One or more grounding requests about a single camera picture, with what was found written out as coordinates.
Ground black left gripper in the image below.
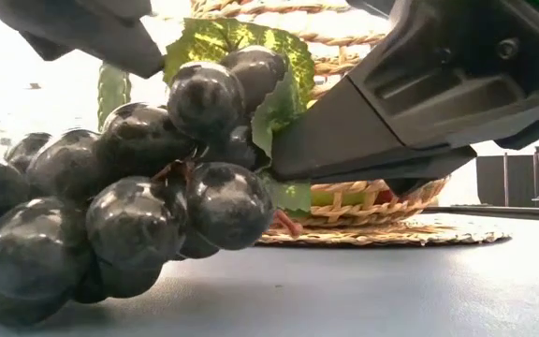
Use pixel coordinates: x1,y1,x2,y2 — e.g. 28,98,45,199
269,0,539,197

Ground red round fruit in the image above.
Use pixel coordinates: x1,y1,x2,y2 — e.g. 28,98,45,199
374,188,395,206

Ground yellow-green pear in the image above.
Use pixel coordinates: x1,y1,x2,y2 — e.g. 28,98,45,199
310,190,370,208

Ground woven wicker basket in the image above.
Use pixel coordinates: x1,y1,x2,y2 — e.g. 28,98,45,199
189,0,512,248

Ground black grapes with leaf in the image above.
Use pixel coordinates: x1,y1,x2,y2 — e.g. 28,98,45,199
0,17,316,329

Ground green cactus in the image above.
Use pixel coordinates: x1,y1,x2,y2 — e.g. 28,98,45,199
96,62,133,132

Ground black room divider panel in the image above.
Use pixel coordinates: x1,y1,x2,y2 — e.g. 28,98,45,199
474,154,535,208

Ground black table frame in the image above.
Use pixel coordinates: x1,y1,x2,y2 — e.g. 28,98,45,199
423,203,539,223

